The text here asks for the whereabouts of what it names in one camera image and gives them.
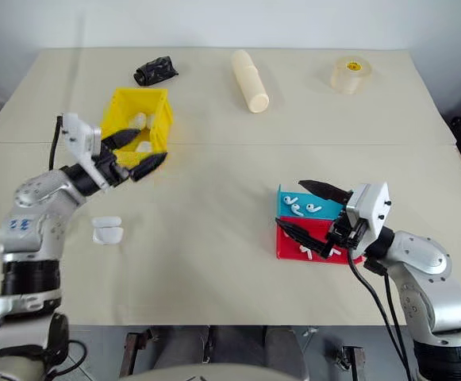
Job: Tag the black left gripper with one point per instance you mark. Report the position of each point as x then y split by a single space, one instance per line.
109 166

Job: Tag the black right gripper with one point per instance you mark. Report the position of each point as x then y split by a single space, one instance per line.
347 236

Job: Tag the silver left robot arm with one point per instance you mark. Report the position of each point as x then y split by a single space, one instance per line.
31 222

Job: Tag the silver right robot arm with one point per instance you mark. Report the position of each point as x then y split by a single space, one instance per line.
432 278

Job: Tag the blue tray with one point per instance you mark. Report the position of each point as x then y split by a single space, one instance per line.
327 210

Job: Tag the yellow plastic bin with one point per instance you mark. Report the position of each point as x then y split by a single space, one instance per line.
162 119

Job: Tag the red tray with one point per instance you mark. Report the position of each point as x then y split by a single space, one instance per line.
287 250

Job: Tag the black crumpled plastic bag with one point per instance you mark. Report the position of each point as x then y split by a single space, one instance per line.
154 71

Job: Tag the cream plastic cylinder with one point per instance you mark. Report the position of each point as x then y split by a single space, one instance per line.
250 79

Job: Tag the translucent tape roll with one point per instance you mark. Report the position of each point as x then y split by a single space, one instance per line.
351 75

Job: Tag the grey robot torso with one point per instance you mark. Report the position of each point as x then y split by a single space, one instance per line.
214 375

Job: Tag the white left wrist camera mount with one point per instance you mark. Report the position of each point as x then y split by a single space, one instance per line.
81 139

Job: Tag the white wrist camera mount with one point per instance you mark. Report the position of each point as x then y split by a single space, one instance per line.
81 139
371 210

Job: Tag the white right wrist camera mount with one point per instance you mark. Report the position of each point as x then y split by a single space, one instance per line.
371 210

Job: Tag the rusty metal bracket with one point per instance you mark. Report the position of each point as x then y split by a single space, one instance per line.
135 349
351 357

